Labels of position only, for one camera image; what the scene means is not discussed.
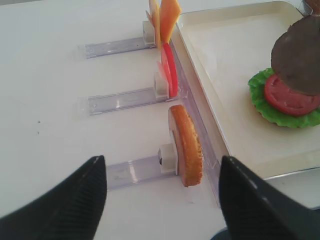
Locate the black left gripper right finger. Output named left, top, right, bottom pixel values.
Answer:
left=218, top=156, right=320, bottom=240

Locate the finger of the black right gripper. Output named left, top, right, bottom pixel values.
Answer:
left=301, top=0, right=320, bottom=18

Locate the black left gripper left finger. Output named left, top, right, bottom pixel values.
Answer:
left=0, top=155, right=107, bottom=240

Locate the brown meat patty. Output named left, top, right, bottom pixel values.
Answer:
left=271, top=15, right=320, bottom=96

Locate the sliced bread piece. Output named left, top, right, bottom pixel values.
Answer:
left=168, top=104, right=203, bottom=187

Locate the green lettuce leaf on tray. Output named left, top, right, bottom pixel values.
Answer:
left=248, top=67, right=320, bottom=128

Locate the red tomato slice on tray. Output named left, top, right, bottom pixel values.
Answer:
left=264, top=74, right=320, bottom=117

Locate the orange cheese slice inner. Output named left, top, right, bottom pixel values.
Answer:
left=159, top=0, right=182, bottom=43

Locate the orange cheese slice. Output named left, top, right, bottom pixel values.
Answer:
left=159, top=0, right=182, bottom=43
left=146, top=0, right=161, bottom=49

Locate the red standing tomato slice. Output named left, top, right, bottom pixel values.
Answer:
left=160, top=43, right=178, bottom=98

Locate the orange cheese slice outer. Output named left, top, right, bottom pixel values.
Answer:
left=146, top=0, right=161, bottom=49

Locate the cream rectangular tray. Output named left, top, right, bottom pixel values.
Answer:
left=177, top=1, right=320, bottom=178

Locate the clear rail for bread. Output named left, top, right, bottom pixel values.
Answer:
left=106, top=143, right=178, bottom=191

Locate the clear rail for tomato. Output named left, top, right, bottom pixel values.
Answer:
left=76, top=72, right=179, bottom=117

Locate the long clear left rail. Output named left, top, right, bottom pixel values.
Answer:
left=170, top=25, right=226, bottom=207

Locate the clear rail for cheese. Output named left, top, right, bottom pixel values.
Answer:
left=74, top=21, right=156, bottom=60

